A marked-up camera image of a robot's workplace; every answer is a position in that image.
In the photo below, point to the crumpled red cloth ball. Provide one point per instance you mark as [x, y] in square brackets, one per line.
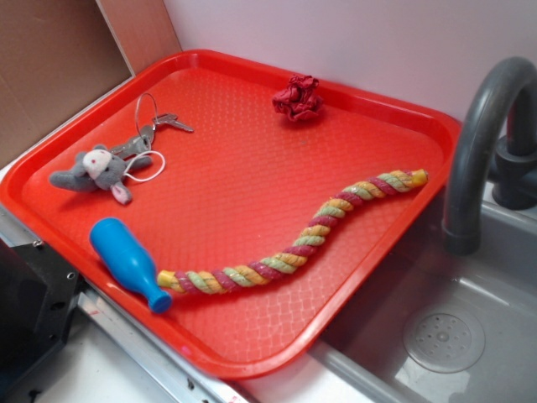
[299, 100]

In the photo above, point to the dark grey faucet handle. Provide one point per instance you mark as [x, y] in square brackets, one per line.
[515, 158]

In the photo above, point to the red plastic tray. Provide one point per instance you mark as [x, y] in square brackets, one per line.
[238, 188]

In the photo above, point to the blue plastic toy bottle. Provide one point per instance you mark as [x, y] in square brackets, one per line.
[129, 262]

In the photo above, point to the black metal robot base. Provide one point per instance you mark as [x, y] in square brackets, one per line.
[39, 292]

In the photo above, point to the brown cardboard panel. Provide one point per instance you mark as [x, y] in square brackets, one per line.
[58, 57]

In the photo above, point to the grey plush mouse keychain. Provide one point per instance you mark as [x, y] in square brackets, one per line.
[101, 169]

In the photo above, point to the sink drain strainer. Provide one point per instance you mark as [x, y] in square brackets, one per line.
[444, 341]

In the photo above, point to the grey toy faucet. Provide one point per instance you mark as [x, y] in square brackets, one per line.
[473, 164]

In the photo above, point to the grey toy sink basin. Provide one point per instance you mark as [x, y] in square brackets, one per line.
[497, 285]

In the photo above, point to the silver keys on ring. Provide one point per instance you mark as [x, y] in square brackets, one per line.
[143, 140]

